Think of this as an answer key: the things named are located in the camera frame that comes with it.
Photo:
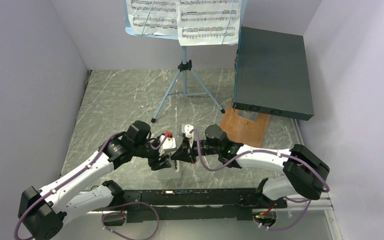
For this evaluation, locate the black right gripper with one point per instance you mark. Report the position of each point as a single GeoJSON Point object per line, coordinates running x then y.
{"type": "Point", "coordinates": [182, 154]}

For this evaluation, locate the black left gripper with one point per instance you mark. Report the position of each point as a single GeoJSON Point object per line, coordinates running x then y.
{"type": "Point", "coordinates": [156, 164]}

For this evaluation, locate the light blue music stand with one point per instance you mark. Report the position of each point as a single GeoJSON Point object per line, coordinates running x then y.
{"type": "Point", "coordinates": [192, 84]}

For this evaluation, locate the sheet music page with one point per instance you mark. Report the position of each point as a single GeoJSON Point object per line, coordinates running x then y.
{"type": "Point", "coordinates": [152, 17]}
{"type": "Point", "coordinates": [209, 22]}

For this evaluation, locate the white metronome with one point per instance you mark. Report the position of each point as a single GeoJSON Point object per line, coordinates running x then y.
{"type": "Point", "coordinates": [171, 173]}

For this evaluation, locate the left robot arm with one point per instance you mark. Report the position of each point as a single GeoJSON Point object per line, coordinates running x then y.
{"type": "Point", "coordinates": [46, 210]}

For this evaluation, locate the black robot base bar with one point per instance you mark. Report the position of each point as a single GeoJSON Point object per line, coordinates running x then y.
{"type": "Point", "coordinates": [192, 204]}

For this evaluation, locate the wooden board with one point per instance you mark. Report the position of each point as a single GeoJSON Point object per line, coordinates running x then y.
{"type": "Point", "coordinates": [243, 130]}

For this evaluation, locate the small grey metal plate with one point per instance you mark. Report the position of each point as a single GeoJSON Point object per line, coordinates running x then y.
{"type": "Point", "coordinates": [249, 115]}

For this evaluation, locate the dark green metal rack unit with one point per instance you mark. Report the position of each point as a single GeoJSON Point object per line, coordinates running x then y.
{"type": "Point", "coordinates": [272, 74]}

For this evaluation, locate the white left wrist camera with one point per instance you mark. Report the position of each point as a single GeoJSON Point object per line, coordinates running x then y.
{"type": "Point", "coordinates": [167, 143]}

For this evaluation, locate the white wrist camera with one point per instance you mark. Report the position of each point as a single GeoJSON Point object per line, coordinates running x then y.
{"type": "Point", "coordinates": [188, 130]}
{"type": "Point", "coordinates": [167, 143]}

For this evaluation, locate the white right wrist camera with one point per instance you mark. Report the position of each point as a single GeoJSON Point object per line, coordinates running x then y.
{"type": "Point", "coordinates": [188, 130]}

